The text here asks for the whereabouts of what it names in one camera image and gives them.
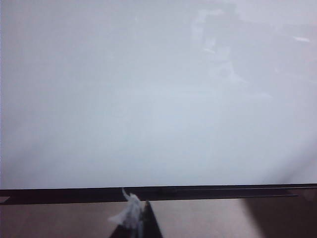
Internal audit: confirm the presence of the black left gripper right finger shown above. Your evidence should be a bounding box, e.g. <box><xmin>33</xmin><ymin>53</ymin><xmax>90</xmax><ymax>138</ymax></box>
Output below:
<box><xmin>141</xmin><ymin>200</ymin><xmax>164</xmax><ymax>238</ymax></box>

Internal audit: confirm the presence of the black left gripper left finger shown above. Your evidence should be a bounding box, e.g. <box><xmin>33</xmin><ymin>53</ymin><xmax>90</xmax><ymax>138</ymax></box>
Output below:
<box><xmin>108</xmin><ymin>222</ymin><xmax>130</xmax><ymax>238</ymax></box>

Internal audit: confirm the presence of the white board with black frame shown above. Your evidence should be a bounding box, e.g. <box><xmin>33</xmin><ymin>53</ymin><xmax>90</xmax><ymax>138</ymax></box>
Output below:
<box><xmin>0</xmin><ymin>0</ymin><xmax>317</xmax><ymax>206</ymax></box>

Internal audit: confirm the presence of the white crumpled tape piece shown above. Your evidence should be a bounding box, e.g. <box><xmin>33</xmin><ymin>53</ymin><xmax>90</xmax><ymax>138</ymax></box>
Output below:
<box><xmin>107</xmin><ymin>187</ymin><xmax>146</xmax><ymax>238</ymax></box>

